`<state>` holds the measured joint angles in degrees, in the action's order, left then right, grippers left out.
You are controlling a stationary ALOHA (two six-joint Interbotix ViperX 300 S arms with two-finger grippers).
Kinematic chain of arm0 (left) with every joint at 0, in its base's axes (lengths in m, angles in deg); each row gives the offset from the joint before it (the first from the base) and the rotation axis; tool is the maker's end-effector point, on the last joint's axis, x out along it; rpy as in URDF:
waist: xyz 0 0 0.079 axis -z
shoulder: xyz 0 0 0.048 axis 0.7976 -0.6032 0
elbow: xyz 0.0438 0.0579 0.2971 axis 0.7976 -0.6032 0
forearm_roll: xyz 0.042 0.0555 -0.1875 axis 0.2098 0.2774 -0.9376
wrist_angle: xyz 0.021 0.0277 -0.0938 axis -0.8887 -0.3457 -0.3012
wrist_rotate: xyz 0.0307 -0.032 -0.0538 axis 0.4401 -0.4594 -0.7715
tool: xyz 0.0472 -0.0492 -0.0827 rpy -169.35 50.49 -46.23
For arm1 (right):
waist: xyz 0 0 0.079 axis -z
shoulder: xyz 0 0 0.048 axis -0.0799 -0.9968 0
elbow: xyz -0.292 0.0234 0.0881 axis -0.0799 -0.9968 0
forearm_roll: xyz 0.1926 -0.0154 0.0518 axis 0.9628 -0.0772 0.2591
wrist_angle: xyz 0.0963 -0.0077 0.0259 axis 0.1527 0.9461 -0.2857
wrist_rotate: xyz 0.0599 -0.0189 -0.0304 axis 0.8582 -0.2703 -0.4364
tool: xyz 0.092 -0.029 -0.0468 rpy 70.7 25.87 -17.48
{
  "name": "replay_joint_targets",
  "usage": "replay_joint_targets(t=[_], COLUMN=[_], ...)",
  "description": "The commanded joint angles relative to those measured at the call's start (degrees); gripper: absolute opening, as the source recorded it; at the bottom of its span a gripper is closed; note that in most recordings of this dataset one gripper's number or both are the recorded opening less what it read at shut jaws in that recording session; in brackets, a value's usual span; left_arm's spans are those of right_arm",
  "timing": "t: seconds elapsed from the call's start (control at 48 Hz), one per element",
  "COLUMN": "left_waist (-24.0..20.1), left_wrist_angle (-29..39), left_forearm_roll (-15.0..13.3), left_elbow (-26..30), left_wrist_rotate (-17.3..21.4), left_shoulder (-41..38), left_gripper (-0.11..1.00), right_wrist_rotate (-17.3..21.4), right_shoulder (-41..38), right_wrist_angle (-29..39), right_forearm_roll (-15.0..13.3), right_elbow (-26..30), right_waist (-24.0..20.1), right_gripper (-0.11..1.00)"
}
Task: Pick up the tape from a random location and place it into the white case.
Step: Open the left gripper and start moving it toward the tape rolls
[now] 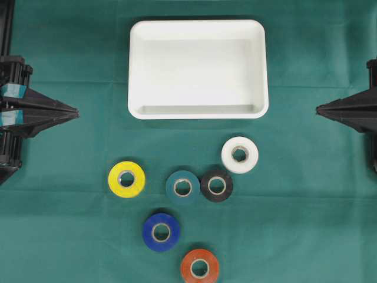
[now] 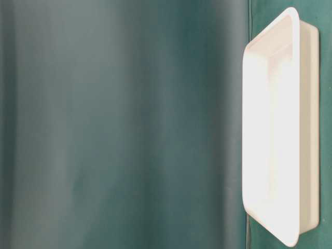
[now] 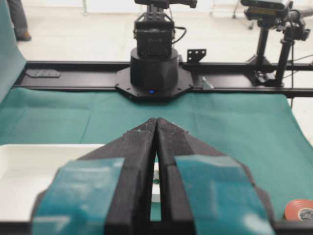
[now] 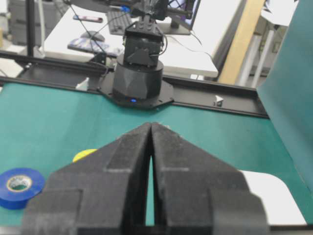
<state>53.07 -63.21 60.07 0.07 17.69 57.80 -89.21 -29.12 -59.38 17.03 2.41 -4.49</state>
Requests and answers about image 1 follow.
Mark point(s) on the black tape roll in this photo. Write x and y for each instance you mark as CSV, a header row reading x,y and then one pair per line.
x,y
216,174

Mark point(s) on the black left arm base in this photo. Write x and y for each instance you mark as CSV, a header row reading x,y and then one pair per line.
x,y
6,16

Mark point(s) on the white tape roll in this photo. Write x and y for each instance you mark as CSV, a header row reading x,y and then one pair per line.
x,y
239,143

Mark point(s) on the red tape roll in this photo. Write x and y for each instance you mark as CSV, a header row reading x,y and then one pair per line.
x,y
213,266

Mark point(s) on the blue tape roll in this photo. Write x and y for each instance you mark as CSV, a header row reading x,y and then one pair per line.
x,y
161,219

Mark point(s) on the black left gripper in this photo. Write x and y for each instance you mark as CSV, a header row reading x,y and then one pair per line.
x,y
44,112

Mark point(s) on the white plastic tray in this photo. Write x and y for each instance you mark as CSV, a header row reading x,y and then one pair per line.
x,y
198,69

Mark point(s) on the yellow tape roll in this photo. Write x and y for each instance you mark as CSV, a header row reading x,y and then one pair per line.
x,y
114,179

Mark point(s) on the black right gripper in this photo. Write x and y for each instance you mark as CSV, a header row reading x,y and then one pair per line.
x,y
362,119

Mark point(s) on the green tape roll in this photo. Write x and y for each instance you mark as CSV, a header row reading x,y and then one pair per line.
x,y
182,187

